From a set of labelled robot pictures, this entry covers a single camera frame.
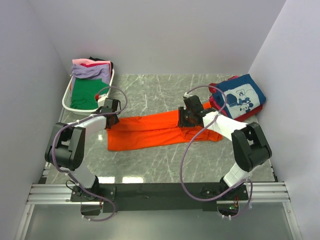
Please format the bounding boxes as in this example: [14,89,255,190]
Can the orange t shirt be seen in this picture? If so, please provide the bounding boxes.
[106,101,224,152]

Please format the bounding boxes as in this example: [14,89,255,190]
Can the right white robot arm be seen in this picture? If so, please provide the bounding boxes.
[178,95,272,201]

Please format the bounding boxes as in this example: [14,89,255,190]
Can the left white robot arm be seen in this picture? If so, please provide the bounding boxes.
[44,98,122,201]

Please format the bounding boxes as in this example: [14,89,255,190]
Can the pink folded shirt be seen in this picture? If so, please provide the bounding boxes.
[209,93,224,110]

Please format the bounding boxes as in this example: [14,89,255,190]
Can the red folded shirt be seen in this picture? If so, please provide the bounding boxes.
[208,76,264,122]

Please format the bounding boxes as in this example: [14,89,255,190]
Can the green shirt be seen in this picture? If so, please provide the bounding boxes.
[70,78,109,110]

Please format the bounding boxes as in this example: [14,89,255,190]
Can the lavender shirt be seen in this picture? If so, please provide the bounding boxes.
[71,64,112,85]

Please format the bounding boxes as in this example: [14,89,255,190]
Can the white perforated basket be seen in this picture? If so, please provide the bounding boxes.
[62,76,111,116]

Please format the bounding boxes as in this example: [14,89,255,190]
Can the black garment in basket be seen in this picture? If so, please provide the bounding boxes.
[89,56,114,69]

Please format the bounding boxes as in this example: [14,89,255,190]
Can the light pink shirt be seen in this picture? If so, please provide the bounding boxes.
[72,58,111,65]

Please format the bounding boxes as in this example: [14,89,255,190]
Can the magenta shirt in basket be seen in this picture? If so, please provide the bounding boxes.
[80,63,101,68]

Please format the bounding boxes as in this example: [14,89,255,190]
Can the blue cartoon print shirt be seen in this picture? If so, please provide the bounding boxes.
[214,73,267,120]

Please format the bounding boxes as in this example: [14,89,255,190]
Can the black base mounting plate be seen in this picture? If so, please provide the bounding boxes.
[70,182,249,212]

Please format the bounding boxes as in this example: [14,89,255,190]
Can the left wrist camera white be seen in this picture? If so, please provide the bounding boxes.
[94,93,108,107]

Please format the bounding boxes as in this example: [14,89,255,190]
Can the aluminium rail frame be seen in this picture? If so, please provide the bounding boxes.
[14,107,305,240]

